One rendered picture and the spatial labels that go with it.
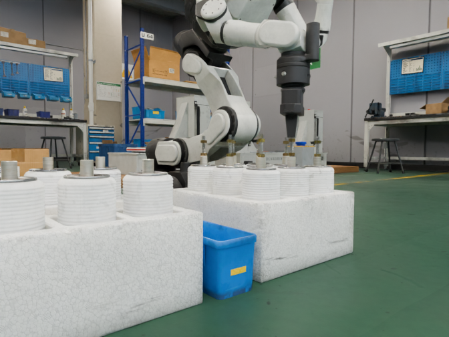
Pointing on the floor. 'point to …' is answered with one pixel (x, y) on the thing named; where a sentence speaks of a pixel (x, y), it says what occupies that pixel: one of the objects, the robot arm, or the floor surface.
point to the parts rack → (149, 88)
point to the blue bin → (226, 261)
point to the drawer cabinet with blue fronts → (93, 140)
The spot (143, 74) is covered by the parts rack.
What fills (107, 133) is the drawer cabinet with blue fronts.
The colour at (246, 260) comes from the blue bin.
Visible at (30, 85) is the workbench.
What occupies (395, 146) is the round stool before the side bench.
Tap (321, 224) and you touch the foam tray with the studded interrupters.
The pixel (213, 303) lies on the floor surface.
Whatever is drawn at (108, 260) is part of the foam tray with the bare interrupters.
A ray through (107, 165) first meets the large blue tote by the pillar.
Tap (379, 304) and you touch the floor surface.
